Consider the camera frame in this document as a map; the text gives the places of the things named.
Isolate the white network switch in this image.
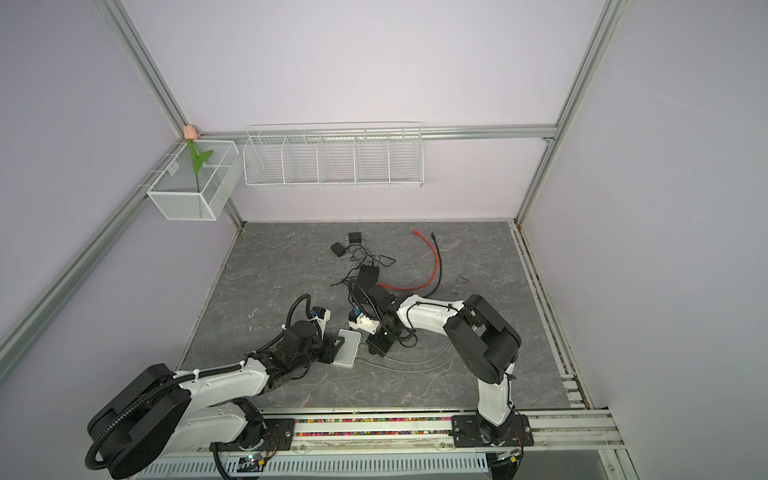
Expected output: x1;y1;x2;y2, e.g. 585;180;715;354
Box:
332;329;362;369

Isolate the black ribbed network switch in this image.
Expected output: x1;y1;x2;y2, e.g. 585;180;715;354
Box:
356;265;380;291

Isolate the black power plug cable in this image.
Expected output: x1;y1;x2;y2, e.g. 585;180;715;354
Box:
347;242;398;271

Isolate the red ethernet cable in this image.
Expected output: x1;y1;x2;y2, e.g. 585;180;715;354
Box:
377;227;439;293

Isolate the thin black adapter cable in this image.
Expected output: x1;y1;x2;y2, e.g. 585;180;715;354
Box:
328;239;367;295

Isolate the black ethernet cable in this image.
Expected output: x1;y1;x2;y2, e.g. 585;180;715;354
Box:
413;232;444;296

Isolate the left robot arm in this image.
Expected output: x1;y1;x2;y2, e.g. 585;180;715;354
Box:
84;294;346;479

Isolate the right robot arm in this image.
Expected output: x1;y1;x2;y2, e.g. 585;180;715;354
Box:
347;280;534;449

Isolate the black power adapter near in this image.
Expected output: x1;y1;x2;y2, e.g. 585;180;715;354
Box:
331;242;347;257

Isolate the white mesh box basket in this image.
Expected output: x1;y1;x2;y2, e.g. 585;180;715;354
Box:
147;140;244;221

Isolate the artificial pink tulip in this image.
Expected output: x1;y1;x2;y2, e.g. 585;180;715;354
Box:
183;125;213;193

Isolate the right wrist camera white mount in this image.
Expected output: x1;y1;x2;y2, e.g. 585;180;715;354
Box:
348;309;380;335

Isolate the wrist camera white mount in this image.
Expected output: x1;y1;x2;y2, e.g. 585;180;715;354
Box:
348;309;380;335
310;306;332;335

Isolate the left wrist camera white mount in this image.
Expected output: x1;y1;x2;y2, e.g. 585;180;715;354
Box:
310;306;332;335

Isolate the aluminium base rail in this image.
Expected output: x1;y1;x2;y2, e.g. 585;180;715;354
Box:
116;410;638;479

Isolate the white wire wall basket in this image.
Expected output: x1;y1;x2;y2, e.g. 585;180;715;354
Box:
243;122;425;188

